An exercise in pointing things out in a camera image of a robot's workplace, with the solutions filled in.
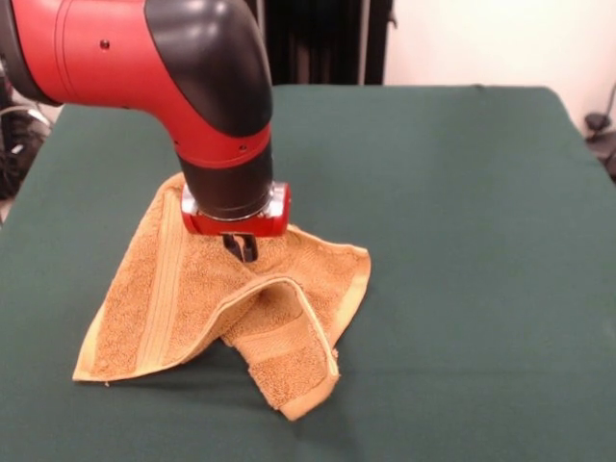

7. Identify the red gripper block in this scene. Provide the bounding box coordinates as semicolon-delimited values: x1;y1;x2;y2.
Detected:
180;180;293;264

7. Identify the tan terry towel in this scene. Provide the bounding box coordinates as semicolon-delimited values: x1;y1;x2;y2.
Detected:
71;171;374;423

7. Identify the dark green table cloth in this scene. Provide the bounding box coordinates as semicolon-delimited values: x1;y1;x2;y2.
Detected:
0;85;616;462

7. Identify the black equipment bag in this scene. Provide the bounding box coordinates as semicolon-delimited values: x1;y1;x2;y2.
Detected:
0;103;53;201

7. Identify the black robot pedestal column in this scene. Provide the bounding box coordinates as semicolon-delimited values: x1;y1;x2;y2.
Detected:
249;0;398;87

